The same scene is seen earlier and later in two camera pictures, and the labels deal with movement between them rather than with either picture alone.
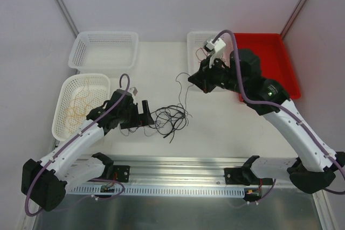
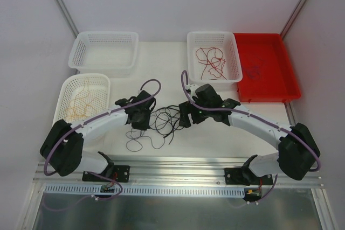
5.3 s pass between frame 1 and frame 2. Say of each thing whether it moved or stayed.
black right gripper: moved
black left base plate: stayed
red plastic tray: stayed
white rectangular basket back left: stayed
